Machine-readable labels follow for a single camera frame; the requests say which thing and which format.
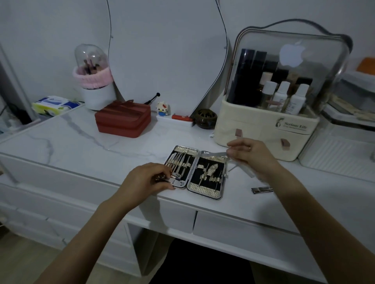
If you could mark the person's right hand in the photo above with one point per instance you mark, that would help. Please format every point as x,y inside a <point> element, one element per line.
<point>257,159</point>

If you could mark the person's left hand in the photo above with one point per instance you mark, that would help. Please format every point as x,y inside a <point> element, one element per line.
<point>140,184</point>

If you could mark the large nail clipper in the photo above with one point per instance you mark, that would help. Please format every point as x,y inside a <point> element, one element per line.
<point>262,190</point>

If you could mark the small silver nail clipper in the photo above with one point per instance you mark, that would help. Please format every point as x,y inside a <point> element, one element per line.
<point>177,175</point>

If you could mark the ornate silver nail clipper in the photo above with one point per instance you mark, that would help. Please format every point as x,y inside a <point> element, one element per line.
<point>212,169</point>

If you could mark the manicure set case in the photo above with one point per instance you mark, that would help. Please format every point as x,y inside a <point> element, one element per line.
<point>205,191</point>

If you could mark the person's right forearm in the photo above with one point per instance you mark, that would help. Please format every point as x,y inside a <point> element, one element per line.
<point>322,234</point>

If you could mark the red jewelry box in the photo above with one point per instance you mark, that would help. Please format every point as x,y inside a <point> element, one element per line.
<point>123,120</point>

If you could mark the white ribbed storage box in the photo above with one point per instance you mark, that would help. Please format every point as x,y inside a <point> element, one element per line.
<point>334,155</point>

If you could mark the cream cosmetic organizer clear lid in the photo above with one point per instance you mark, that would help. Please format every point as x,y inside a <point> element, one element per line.
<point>252,134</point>

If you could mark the dark round incense burner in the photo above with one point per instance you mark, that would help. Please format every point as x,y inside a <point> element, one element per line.
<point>205,120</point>

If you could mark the clear bottle white cap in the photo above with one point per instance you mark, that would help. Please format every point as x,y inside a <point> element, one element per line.
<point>268,92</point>

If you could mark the slim white lotion bottle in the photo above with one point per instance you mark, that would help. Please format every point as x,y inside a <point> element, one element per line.
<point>281,95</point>

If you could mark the wide white lotion bottle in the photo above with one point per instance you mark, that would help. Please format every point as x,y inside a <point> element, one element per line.
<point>296,101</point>

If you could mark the white mirror base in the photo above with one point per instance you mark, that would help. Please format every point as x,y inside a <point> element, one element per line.
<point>175,123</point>

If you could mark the small red lighter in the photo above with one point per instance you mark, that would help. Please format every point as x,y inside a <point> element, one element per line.
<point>181,117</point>

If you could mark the white cat figurine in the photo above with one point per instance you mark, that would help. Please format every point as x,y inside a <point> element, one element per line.
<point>163,108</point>

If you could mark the pink capped bottle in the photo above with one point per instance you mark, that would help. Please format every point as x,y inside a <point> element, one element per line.
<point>265,77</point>

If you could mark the black ball-tipped stick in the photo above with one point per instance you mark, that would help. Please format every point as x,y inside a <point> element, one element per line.
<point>153,98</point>

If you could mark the white side cabinet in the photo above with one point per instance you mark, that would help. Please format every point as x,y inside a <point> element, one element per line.
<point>52,204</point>

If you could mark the white brush holder clear dome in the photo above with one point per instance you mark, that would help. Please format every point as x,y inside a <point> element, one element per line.
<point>98,99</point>

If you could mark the pink knitted headband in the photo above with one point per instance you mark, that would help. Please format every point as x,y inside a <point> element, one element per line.
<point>93,79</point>

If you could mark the small white case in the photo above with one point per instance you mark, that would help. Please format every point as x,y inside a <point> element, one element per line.
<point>372,155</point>

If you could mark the blue yellow tissue packet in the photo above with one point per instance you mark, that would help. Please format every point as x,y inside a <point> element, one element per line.
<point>54,106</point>

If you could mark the white stacked tray organizer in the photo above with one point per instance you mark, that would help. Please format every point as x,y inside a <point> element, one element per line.
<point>351,87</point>

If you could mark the bunch of makeup brushes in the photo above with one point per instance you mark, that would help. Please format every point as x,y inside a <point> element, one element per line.
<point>91,67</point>

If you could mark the heart-shaped white mirror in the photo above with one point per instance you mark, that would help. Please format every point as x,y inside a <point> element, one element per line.
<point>167,52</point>

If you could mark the black plug adapter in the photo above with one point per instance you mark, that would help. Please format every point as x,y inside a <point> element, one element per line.
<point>20,115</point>

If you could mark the orange cloth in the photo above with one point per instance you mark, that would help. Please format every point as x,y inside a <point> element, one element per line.
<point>367,65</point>

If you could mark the grey framed panel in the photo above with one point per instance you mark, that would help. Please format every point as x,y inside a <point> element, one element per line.
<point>11,93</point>

